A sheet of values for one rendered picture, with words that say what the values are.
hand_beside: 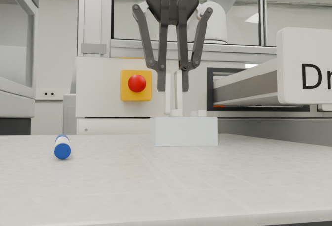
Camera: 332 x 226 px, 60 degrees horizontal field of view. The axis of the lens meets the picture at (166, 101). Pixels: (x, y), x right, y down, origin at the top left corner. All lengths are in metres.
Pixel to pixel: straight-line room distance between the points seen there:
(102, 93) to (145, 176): 0.54
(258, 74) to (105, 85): 0.36
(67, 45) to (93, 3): 3.41
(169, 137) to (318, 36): 0.26
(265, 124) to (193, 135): 0.44
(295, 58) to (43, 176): 0.37
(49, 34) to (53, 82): 0.65
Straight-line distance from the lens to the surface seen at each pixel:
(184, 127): 0.38
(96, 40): 0.73
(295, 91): 0.45
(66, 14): 4.28
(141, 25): 0.46
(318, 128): 0.89
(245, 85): 0.58
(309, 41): 0.47
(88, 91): 0.71
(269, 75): 0.50
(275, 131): 0.82
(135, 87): 0.64
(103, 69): 0.72
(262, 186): 0.17
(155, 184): 0.16
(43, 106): 4.12
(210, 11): 0.48
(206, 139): 0.39
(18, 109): 1.43
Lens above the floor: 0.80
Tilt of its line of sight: 3 degrees up
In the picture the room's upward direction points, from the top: straight up
